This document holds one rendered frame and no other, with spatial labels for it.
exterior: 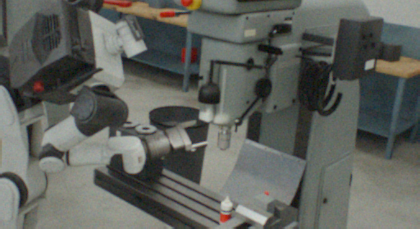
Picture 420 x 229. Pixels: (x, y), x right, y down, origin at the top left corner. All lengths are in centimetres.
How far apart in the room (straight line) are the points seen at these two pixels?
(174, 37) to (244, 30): 624
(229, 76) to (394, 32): 442
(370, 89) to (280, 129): 407
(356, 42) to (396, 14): 424
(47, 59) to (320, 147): 116
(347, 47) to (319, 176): 67
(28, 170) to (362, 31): 126
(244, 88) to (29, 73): 70
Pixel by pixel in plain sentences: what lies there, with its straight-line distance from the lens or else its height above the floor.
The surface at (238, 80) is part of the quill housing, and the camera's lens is 181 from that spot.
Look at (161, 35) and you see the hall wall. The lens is 813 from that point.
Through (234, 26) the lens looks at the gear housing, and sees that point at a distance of 172.
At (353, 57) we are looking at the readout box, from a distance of 188.
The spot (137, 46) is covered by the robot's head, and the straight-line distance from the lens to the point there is 172.
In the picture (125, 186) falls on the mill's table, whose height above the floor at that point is 93.
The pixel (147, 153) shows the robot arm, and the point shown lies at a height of 123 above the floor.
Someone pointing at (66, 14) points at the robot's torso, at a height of 169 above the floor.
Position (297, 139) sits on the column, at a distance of 225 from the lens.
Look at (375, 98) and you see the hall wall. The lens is 629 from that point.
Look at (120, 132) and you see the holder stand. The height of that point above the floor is 111.
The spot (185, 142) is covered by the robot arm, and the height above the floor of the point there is 126.
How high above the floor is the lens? 196
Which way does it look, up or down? 16 degrees down
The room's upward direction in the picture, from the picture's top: 5 degrees clockwise
